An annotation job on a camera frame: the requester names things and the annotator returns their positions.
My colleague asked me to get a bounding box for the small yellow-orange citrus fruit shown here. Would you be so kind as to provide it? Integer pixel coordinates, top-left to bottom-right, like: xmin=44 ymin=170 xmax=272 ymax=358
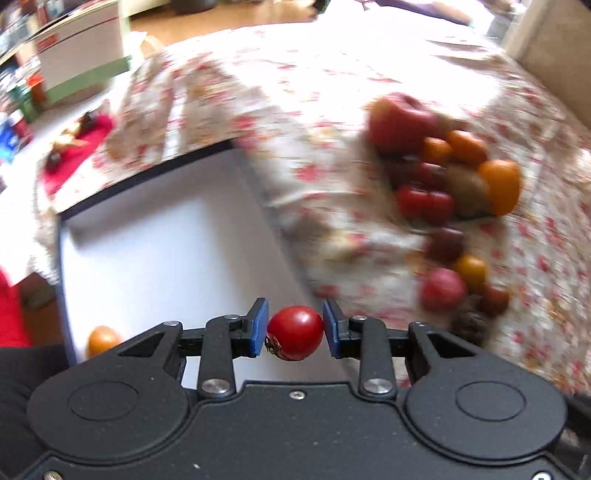
xmin=453 ymin=255 xmax=488 ymax=289

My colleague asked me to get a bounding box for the golden gourd ornament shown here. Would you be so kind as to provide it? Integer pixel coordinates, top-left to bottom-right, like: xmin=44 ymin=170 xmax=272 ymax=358
xmin=52 ymin=128 xmax=88 ymax=151

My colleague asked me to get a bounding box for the dark brown wrinkled fruit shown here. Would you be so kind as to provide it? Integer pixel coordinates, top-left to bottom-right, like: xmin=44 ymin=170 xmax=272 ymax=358
xmin=450 ymin=308 xmax=493 ymax=347

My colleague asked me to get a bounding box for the person's black clothing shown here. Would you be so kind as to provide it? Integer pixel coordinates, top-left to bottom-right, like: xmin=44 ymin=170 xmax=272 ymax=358
xmin=0 ymin=342 xmax=79 ymax=480

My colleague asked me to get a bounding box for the large orange mandarin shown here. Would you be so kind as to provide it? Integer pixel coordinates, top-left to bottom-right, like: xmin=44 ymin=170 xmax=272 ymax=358
xmin=478 ymin=159 xmax=522 ymax=217

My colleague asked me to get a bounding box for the white and green cardboard box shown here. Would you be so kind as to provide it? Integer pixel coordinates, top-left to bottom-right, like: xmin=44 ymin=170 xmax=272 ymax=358
xmin=32 ymin=0 xmax=132 ymax=104

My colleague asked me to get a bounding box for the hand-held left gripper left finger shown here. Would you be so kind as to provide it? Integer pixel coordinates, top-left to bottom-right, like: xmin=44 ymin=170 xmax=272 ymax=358
xmin=85 ymin=298 xmax=270 ymax=400

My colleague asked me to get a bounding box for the blue packet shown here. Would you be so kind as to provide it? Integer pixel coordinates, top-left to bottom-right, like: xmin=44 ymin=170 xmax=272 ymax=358
xmin=0 ymin=121 xmax=24 ymax=163

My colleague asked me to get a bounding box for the red cloth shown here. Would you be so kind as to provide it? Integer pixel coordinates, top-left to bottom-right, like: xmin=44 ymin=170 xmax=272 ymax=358
xmin=37 ymin=113 xmax=115 ymax=197

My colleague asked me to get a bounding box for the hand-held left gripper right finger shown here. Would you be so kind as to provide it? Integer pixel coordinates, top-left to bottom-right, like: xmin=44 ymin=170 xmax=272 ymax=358
xmin=322 ymin=298 xmax=509 ymax=400

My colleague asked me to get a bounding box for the small orange mandarin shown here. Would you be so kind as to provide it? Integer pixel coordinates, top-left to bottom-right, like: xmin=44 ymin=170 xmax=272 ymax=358
xmin=445 ymin=130 xmax=489 ymax=168
xmin=421 ymin=137 xmax=453 ymax=167

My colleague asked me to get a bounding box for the round orange citrus fruit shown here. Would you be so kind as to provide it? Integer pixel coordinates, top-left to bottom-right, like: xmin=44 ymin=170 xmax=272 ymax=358
xmin=87 ymin=325 xmax=123 ymax=359

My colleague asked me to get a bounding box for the white box with black rim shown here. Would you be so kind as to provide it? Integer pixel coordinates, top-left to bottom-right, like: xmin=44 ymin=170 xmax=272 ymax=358
xmin=54 ymin=139 xmax=333 ymax=384

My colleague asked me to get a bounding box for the small red tomato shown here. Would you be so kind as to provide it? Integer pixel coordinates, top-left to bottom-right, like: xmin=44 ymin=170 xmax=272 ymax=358
xmin=418 ymin=162 xmax=448 ymax=192

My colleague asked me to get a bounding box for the dark red-brown plum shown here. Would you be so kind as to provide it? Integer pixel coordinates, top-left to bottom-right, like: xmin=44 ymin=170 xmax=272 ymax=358
xmin=475 ymin=284 xmax=511 ymax=317

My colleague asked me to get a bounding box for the dark purple plum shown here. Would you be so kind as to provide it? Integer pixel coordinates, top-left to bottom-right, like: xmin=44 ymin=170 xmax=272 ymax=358
xmin=385 ymin=154 xmax=423 ymax=188
xmin=427 ymin=227 xmax=467 ymax=264

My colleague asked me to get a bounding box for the brown kiwi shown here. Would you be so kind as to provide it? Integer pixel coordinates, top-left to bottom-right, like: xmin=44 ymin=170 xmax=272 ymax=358
xmin=444 ymin=164 xmax=491 ymax=219

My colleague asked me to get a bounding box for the pink round fruit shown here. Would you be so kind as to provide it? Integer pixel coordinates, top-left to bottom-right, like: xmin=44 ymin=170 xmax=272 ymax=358
xmin=420 ymin=268 xmax=469 ymax=312

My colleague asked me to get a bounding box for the red tomato with stem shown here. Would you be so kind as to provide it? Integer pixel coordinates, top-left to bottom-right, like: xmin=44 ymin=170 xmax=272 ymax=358
xmin=266 ymin=305 xmax=325 ymax=361

